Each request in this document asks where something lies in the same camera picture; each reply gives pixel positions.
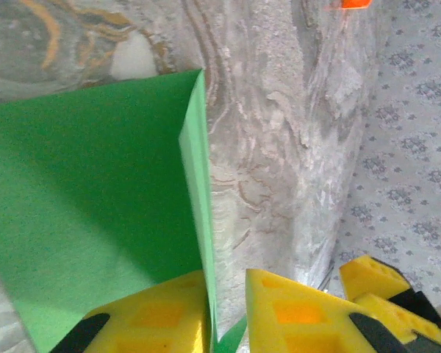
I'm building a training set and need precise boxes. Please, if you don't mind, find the orange curved block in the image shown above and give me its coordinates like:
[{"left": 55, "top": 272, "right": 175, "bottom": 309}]
[{"left": 325, "top": 0, "right": 374, "bottom": 10}]

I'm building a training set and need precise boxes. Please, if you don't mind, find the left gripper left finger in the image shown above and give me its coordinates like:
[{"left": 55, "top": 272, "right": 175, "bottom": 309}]
[{"left": 49, "top": 270, "right": 211, "bottom": 353}]

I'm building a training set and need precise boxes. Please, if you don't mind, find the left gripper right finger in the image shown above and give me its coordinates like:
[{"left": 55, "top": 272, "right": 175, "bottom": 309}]
[{"left": 245, "top": 268, "right": 406, "bottom": 353}]

